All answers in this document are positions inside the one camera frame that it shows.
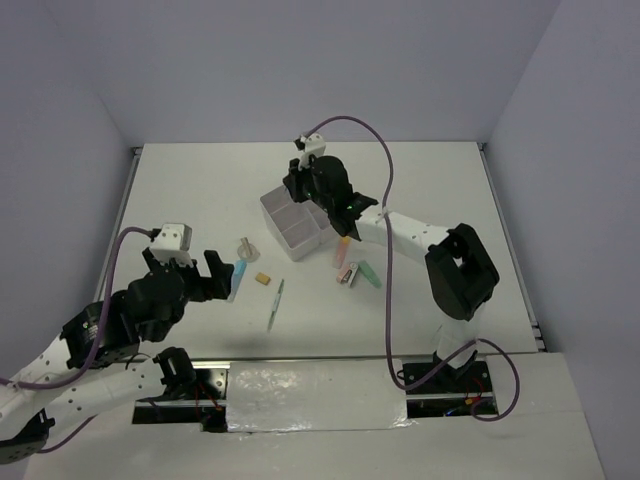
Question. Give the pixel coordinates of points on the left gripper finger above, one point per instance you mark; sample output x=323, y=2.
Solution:
x=221, y=273
x=210, y=293

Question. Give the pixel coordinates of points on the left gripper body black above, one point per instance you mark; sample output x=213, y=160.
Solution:
x=196, y=280

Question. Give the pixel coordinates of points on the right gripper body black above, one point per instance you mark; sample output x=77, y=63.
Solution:
x=302, y=183

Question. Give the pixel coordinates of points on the green gel pen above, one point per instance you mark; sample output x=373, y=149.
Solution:
x=275, y=306

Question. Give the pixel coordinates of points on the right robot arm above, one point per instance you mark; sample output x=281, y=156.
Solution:
x=461, y=274

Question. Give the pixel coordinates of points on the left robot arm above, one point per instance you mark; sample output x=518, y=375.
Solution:
x=65, y=384

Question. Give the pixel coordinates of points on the light blue pen case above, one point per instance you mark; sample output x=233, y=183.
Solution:
x=237, y=276

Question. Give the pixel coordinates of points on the tan eraser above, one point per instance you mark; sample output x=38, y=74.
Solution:
x=262, y=278

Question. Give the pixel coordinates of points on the left white divided container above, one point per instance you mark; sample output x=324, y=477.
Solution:
x=293, y=225

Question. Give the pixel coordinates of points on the white divided container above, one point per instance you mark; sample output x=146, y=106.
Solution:
x=326, y=230
x=293, y=225

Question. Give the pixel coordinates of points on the right white divided container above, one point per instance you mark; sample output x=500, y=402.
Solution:
x=326, y=230

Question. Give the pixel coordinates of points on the pink orange highlighter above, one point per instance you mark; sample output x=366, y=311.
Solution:
x=340, y=252

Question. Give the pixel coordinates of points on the pink mini stapler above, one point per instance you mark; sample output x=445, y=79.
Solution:
x=347, y=274

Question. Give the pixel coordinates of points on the silver foil sheet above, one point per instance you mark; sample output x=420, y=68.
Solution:
x=327, y=395

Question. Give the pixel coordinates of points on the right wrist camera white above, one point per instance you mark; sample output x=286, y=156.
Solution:
x=309, y=146

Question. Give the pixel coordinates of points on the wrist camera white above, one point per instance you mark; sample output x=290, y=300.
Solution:
x=172, y=243
x=309, y=146

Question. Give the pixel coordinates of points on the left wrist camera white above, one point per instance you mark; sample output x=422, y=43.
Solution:
x=172, y=243

